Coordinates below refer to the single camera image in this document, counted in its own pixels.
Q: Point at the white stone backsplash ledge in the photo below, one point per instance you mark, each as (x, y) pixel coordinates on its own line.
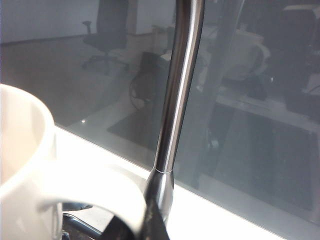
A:
(225, 205)

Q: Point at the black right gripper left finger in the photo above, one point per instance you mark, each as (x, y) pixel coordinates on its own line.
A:
(121, 228)

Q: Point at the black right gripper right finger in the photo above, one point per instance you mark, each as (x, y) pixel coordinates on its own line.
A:
(155, 220)

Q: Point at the white Starbucks ceramic mug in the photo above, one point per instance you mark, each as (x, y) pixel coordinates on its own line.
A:
(22, 155)

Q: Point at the steel gooseneck faucet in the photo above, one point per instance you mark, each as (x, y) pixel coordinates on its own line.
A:
(178, 100)

